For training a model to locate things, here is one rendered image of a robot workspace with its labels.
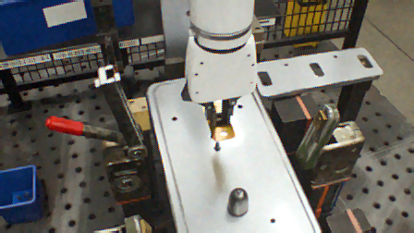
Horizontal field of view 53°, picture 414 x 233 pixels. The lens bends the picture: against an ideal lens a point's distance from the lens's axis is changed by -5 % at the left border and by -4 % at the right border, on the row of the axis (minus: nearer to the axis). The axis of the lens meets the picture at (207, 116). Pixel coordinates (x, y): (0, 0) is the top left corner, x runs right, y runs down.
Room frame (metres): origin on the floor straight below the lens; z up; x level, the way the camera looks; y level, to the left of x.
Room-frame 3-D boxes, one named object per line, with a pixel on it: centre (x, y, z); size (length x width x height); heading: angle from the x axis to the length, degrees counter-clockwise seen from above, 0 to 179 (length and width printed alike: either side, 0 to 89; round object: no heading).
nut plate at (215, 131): (0.48, -0.02, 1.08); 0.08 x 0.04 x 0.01; 14
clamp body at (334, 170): (0.48, -0.23, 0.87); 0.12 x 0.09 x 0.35; 104
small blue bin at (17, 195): (0.53, 0.45, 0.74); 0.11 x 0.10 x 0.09; 14
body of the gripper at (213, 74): (0.48, -0.02, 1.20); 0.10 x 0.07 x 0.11; 104
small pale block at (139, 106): (0.53, 0.12, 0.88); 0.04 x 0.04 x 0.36; 14
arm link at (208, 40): (0.48, -0.02, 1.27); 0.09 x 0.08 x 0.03; 104
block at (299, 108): (0.60, -0.18, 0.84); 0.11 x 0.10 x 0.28; 104
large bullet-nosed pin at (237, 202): (0.36, -0.05, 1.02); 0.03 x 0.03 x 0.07
